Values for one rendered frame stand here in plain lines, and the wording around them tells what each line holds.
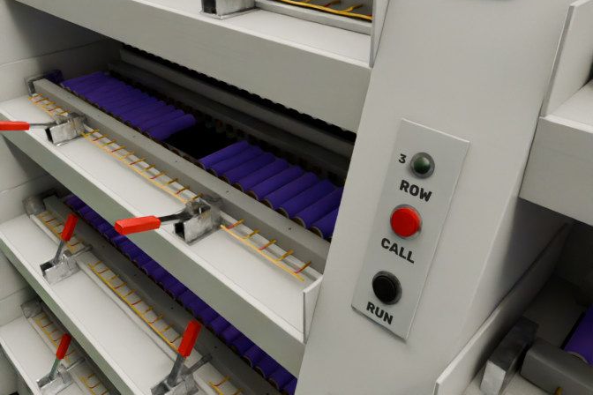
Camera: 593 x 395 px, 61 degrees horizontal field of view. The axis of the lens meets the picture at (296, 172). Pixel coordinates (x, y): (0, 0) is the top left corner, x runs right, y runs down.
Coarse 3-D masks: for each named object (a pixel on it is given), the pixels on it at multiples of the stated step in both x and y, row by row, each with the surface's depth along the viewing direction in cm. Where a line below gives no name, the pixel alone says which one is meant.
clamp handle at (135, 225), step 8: (192, 208) 44; (144, 216) 42; (152, 216) 42; (168, 216) 43; (176, 216) 44; (184, 216) 44; (192, 216) 44; (120, 224) 39; (128, 224) 40; (136, 224) 40; (144, 224) 40; (152, 224) 41; (160, 224) 42; (168, 224) 42; (120, 232) 39; (128, 232) 40; (136, 232) 40
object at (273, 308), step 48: (96, 48) 79; (0, 96) 71; (240, 96) 62; (48, 144) 61; (336, 144) 53; (96, 192) 54; (144, 192) 51; (144, 240) 49; (192, 288) 45; (240, 288) 40; (288, 288) 40; (288, 336) 36
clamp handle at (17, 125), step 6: (0, 126) 55; (6, 126) 56; (12, 126) 56; (18, 126) 57; (24, 126) 57; (30, 126) 58; (36, 126) 58; (42, 126) 59; (48, 126) 59; (54, 126) 60
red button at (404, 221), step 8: (392, 216) 28; (400, 216) 28; (408, 216) 28; (416, 216) 28; (392, 224) 28; (400, 224) 28; (408, 224) 28; (416, 224) 27; (400, 232) 28; (408, 232) 28
